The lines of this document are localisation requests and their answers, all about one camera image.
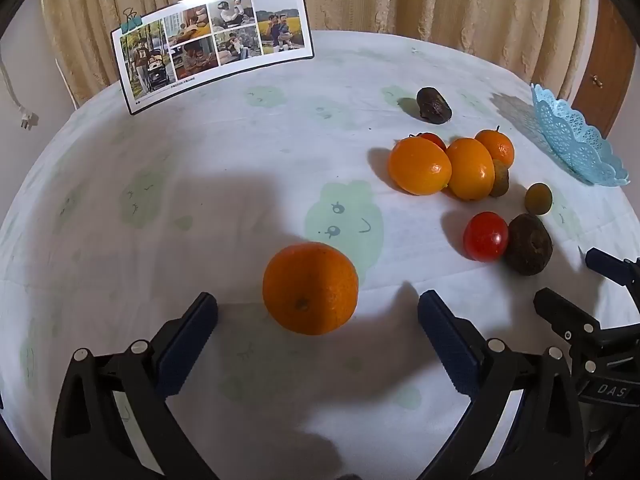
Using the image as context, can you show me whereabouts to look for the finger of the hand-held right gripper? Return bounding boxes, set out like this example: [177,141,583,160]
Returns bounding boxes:
[533,287,640,356]
[585,247,640,306]

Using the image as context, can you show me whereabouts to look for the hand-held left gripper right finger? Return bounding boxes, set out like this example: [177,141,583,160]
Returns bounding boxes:
[418,290,586,480]

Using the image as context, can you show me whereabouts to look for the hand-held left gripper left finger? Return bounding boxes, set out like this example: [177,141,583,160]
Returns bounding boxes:
[50,291,221,480]

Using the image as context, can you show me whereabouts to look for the dark wrinkled passion fruit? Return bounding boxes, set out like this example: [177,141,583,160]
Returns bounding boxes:
[416,86,453,125]
[504,213,554,277]

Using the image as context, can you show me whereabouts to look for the olive green round fruit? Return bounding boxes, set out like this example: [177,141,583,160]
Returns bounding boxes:
[524,182,553,216]

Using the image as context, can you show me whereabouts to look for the large round orange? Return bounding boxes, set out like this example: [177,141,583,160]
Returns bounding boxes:
[262,241,360,337]

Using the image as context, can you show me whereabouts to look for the light blue lace basket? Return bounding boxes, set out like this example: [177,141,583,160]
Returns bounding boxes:
[531,82,631,188]

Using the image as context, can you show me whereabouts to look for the brown kiwi fruit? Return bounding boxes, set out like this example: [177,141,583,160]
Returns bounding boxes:
[489,159,511,198]

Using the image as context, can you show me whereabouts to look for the small mandarin with stem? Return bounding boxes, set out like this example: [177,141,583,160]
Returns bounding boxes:
[474,127,516,168]

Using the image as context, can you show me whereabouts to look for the smooth oval orange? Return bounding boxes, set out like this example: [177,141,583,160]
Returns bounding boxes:
[445,137,496,202]
[388,137,453,197]

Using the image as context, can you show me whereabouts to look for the large red tomato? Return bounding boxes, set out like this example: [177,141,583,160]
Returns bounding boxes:
[462,211,510,263]

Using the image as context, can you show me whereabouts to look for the brown wooden door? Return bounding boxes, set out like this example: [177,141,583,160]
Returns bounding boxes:
[570,0,637,138]

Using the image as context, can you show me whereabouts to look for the small red tomato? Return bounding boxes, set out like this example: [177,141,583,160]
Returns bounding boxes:
[410,131,447,152]

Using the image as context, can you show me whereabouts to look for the photo collage board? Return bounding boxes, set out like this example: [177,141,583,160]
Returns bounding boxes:
[110,0,315,116]

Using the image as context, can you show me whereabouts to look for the white cable with plug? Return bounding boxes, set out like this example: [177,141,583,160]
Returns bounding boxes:
[0,60,40,131]

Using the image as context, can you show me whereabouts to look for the thin white cable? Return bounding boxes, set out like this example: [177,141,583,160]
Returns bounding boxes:
[54,57,81,111]

